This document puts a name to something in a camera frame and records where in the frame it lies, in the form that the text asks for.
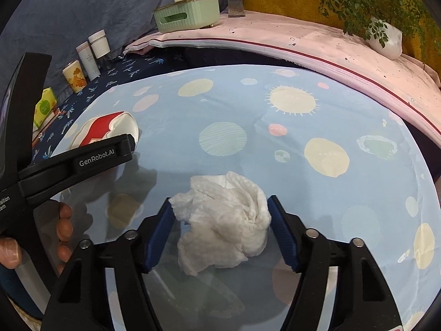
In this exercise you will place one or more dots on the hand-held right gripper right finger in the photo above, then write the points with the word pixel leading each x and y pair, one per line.
pixel 284 234

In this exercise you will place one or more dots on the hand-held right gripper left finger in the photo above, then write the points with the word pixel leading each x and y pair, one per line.
pixel 156 238

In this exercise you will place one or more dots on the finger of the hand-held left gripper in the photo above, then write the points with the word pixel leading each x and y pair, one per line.
pixel 96 153

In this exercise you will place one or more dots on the white tissue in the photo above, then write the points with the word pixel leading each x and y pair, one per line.
pixel 224 220

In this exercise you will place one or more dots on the person's left hand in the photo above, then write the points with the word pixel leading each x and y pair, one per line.
pixel 64 227

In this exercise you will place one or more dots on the green tissue pack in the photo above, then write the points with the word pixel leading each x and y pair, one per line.
pixel 44 107

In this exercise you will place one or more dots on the yellow patterned cup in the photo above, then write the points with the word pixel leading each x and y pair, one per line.
pixel 75 77

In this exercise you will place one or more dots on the navy palm print cloth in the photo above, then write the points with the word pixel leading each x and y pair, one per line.
pixel 113 70

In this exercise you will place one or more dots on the white tube bottle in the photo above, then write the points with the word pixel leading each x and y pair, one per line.
pixel 88 62

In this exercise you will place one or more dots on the white jar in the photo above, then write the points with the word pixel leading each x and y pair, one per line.
pixel 99 44

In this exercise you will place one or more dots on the light blue planet tablecloth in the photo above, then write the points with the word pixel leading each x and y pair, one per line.
pixel 241 110

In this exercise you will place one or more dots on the grey-blue blanket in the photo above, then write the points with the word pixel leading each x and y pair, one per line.
pixel 103 3

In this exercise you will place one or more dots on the green tissue box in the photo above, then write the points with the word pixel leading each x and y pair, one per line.
pixel 187 15

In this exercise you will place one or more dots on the pink cloth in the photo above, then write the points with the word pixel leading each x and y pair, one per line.
pixel 310 38

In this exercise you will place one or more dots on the white ribbed plant pot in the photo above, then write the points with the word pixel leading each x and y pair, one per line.
pixel 389 41

